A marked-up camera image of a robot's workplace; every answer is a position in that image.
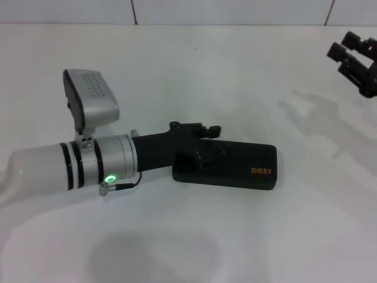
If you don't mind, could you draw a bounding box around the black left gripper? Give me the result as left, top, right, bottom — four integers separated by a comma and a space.
131, 120, 227, 175

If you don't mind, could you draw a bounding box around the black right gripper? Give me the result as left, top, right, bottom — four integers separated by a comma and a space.
326, 31, 377, 99

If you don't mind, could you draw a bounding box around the black glasses case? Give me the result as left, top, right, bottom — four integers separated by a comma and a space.
172, 139, 277, 192

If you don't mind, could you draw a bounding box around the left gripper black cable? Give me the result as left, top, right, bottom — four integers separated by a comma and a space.
98, 173, 144, 197

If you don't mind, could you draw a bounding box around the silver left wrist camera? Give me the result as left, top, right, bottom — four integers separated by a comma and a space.
63, 68, 121, 148

